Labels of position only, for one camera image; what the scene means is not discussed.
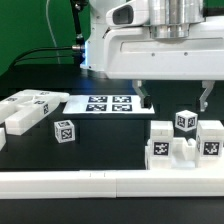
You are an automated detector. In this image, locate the black cable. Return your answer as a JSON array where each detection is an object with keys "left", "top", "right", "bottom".
[{"left": 9, "top": 0, "right": 88, "bottom": 69}]

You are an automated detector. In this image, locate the white chair back assembly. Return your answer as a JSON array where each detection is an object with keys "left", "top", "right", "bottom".
[{"left": 0, "top": 89, "right": 70, "bottom": 136}]

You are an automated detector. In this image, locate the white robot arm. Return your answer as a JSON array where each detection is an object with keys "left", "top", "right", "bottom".
[{"left": 74, "top": 0, "right": 224, "bottom": 111}]

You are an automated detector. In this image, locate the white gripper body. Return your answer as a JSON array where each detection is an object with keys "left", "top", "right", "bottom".
[{"left": 104, "top": 24, "right": 224, "bottom": 80}]

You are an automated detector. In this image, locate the white marker sheet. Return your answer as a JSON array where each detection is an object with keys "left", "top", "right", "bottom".
[{"left": 63, "top": 95, "right": 155, "bottom": 114}]

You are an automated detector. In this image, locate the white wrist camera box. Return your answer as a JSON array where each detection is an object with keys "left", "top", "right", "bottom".
[{"left": 106, "top": 0, "right": 150, "bottom": 27}]

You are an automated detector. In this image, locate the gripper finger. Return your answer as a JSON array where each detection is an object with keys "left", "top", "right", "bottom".
[
  {"left": 132, "top": 80, "right": 150, "bottom": 108},
  {"left": 199, "top": 81, "right": 215, "bottom": 112}
]

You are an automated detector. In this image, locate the white left fence bar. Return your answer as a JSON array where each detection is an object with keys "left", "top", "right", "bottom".
[{"left": 0, "top": 128, "right": 6, "bottom": 151}]

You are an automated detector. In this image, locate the white fence bar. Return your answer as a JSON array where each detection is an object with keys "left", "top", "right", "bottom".
[
  {"left": 0, "top": 169, "right": 224, "bottom": 199},
  {"left": 0, "top": 128, "right": 6, "bottom": 151}
]

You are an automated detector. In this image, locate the grey cable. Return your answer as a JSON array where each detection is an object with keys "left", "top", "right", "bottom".
[{"left": 45, "top": 0, "right": 63, "bottom": 65}]

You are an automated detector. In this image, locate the white front fence bar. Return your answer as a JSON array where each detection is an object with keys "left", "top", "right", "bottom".
[{"left": 0, "top": 169, "right": 224, "bottom": 199}]

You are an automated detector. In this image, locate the white chair seat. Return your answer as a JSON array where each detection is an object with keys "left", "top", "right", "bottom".
[{"left": 145, "top": 137, "right": 196, "bottom": 170}]

